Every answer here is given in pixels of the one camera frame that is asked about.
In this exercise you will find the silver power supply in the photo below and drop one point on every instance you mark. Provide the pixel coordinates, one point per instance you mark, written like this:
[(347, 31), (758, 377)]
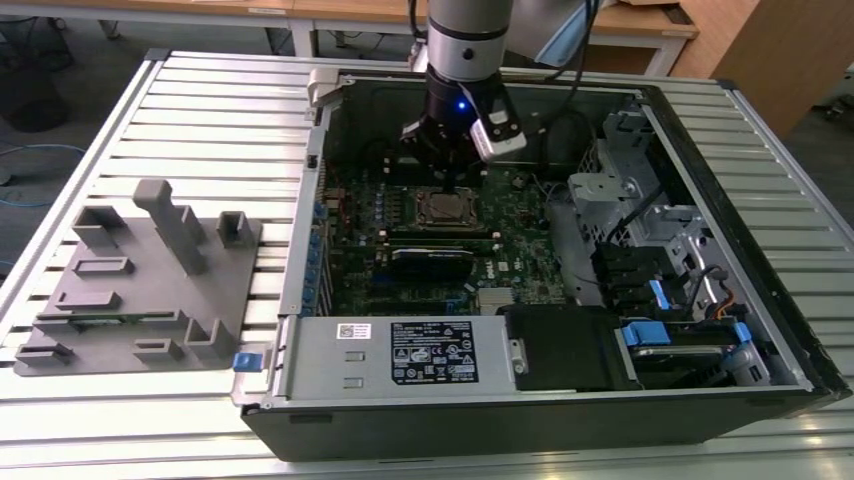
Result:
[(313, 350)]

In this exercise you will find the wooden cabinet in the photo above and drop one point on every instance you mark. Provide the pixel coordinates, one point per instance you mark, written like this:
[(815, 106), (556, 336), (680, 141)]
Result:
[(767, 50)]

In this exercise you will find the gray parts rack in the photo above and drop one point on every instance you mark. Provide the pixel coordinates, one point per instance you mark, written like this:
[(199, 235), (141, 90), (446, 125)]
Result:
[(167, 300)]

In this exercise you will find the CPU socket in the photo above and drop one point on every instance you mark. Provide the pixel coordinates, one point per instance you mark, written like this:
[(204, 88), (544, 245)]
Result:
[(418, 222)]

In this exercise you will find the green RAM stick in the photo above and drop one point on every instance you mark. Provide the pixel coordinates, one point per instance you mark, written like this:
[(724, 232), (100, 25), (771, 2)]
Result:
[(107, 318), (440, 243)]

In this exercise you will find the green motherboard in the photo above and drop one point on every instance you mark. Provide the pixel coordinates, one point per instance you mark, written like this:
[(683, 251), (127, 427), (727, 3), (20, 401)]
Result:
[(527, 260)]

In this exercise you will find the wooden desk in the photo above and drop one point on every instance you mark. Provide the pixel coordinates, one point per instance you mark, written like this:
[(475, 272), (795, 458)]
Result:
[(360, 15), (133, 5)]

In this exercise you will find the black office chair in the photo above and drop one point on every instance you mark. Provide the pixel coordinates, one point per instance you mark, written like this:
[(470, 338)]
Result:
[(33, 75)]

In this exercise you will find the black PC case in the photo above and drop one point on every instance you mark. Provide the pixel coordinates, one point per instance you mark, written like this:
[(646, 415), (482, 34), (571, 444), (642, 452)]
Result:
[(467, 430)]

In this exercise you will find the silver drive cage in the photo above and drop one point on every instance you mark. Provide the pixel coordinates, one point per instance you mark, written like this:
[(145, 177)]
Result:
[(600, 186)]

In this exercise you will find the black graphics card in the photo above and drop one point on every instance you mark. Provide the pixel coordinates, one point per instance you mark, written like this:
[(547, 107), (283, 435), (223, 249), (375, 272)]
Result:
[(434, 267)]

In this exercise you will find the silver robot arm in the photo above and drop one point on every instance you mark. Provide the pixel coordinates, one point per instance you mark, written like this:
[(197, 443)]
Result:
[(467, 30)]

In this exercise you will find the silver-topped CPU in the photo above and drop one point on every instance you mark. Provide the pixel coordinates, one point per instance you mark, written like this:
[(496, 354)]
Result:
[(448, 210)]

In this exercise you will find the office chair base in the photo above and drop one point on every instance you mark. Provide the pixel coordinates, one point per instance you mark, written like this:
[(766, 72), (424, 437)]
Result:
[(842, 106)]

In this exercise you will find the hard disk in blue carrier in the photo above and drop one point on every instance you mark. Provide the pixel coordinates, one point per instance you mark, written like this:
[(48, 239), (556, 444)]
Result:
[(643, 334)]

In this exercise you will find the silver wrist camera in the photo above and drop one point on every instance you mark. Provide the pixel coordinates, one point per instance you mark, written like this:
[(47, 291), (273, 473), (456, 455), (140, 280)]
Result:
[(500, 142)]

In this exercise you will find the blue plastic latch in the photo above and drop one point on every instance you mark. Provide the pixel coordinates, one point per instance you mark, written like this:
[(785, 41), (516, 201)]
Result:
[(248, 362), (659, 295)]

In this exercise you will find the silver finned heatsink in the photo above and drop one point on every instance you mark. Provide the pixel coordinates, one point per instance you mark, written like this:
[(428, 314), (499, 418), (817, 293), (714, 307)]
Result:
[(496, 296)]

